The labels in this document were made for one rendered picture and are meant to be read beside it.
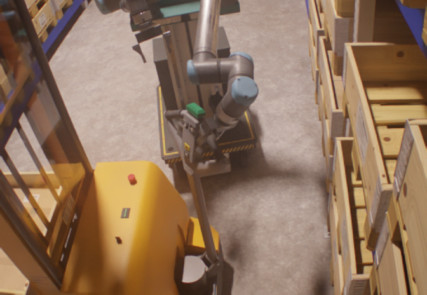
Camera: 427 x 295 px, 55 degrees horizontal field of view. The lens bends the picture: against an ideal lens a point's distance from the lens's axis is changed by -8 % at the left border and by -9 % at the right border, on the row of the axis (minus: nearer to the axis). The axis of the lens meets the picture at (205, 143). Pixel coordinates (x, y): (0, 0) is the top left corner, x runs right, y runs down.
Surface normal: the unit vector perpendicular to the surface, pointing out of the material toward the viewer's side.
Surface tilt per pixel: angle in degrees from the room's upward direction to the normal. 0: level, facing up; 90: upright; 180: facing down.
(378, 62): 90
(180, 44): 90
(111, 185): 0
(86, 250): 0
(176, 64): 90
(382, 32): 90
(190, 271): 0
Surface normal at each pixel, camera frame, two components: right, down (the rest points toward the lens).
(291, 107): -0.14, -0.72
